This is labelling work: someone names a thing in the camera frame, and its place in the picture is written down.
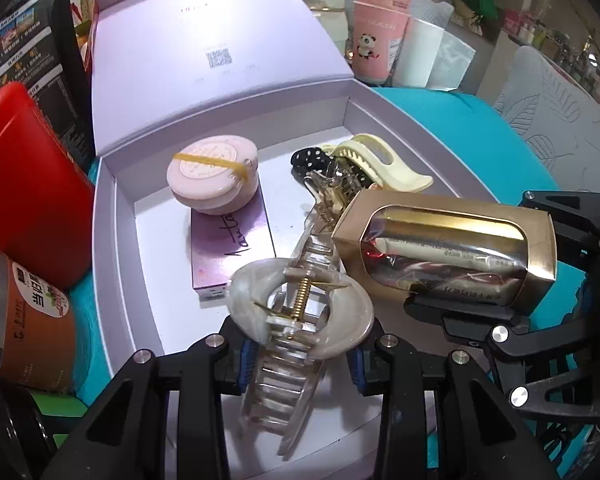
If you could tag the yellow rubber band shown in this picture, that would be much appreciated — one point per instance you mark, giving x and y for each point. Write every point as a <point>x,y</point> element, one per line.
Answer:
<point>200,159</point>

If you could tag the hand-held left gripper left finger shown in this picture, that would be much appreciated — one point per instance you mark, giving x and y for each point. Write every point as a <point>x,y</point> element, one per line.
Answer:
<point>246,362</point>

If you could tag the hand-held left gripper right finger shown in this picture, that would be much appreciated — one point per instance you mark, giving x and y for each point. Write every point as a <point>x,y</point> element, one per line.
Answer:
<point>356,367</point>

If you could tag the grey leaf-pattern chair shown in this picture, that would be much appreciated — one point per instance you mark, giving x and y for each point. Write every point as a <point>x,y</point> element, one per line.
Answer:
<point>432,10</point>

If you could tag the clear jar orange label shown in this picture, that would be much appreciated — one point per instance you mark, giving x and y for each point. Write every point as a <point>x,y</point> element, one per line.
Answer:
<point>35,340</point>

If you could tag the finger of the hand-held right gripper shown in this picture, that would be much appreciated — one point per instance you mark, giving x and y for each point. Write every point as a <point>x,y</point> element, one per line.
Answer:
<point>460,317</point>
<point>575,215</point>

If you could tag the cream hair claw clip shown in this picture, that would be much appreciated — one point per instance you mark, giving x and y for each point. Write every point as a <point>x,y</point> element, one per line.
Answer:
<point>415,180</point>

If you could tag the small purple box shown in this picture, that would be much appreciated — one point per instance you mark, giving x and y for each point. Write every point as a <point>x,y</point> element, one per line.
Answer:
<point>230,255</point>

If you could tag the white paper towel roll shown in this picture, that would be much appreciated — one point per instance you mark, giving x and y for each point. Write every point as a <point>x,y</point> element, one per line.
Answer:
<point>425,55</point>

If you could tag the black polka-dot hair clip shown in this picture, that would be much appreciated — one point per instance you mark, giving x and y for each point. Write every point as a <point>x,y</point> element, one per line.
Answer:
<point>305,157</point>

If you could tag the clear gold hair claw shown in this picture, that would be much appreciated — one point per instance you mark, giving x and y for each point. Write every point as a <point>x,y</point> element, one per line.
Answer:
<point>330,195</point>

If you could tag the pink round compact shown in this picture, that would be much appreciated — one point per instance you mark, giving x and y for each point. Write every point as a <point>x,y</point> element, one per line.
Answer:
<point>205,187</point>

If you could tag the row of bottles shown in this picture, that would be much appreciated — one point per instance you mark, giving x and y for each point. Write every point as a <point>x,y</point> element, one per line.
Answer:
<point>555,45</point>

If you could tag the pink panda paper cup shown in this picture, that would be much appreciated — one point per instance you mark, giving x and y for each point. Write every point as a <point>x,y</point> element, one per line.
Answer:
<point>375,50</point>

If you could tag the large translucent beige hair claw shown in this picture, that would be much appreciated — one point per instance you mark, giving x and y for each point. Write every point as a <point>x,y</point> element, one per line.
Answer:
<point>340,320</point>

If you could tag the gold window box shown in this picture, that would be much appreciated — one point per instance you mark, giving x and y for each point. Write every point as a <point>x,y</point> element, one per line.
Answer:
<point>535,260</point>

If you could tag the black printed pouch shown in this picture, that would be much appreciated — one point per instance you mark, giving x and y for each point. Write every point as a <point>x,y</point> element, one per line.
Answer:
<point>55,35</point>

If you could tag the lavender gift box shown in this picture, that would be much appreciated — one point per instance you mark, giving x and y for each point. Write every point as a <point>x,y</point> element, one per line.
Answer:
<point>205,85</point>

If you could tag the red canister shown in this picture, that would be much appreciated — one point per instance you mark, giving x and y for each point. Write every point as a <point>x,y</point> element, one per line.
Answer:
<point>30,185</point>

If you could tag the grey leaf cushion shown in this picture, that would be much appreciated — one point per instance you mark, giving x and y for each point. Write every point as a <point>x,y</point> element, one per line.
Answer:
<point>555,125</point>

